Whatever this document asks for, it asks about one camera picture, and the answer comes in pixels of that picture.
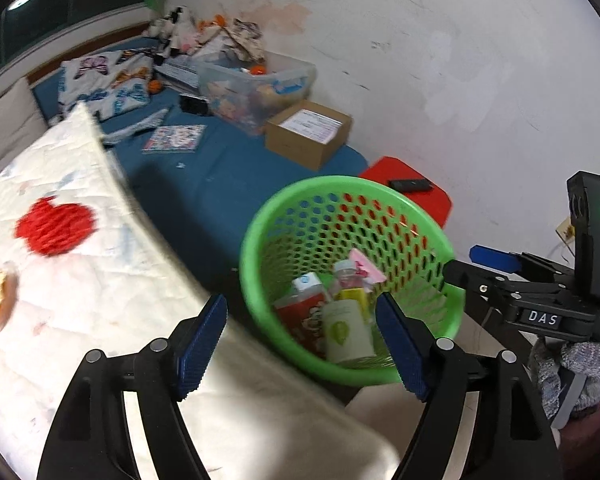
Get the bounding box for small black box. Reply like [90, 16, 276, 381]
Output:
[179, 94, 208, 116]

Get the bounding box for blue patterned cloth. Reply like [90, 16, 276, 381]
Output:
[102, 106, 173, 146]

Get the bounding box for small clear bottle orange drink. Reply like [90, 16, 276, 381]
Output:
[330, 259, 371, 311]

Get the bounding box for red foam fruit net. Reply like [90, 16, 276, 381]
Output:
[15, 196, 98, 258]

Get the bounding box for person's right forearm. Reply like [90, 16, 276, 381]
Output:
[552, 402, 600, 480]

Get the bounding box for clear plastic storage box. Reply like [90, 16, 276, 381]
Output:
[196, 51, 317, 133]

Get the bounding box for brown cardboard box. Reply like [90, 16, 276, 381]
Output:
[265, 101, 353, 172]

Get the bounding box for orange plush toy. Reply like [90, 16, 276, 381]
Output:
[197, 12, 228, 31]

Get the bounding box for butterfly print pillow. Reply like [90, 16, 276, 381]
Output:
[59, 47, 156, 121]

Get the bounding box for dark window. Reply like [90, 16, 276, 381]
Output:
[0, 0, 146, 76]

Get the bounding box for black white cow plush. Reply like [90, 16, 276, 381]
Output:
[142, 5, 201, 58]

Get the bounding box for white printed quilted mat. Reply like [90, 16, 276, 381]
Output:
[0, 102, 401, 480]

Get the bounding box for white paper cup green label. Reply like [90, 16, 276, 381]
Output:
[321, 300, 376, 365]

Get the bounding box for black remote control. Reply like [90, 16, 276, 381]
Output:
[387, 177, 433, 193]

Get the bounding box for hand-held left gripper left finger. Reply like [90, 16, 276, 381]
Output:
[36, 294, 228, 480]

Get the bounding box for colourful printed booklet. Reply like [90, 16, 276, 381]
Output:
[141, 124, 208, 155]

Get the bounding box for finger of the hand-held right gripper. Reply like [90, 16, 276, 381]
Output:
[442, 259, 572, 312]
[470, 245, 576, 282]

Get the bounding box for grey pillow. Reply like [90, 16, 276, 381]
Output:
[0, 77, 48, 186]

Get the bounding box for pink snack packet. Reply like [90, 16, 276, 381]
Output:
[350, 247, 387, 285]

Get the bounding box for green plastic basket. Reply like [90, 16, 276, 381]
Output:
[239, 175, 467, 388]

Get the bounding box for person's right hand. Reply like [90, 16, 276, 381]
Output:
[530, 337, 600, 416]

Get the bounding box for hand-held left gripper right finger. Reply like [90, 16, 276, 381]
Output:
[375, 291, 563, 480]

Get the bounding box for red plastic stool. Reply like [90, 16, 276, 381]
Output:
[358, 156, 453, 228]

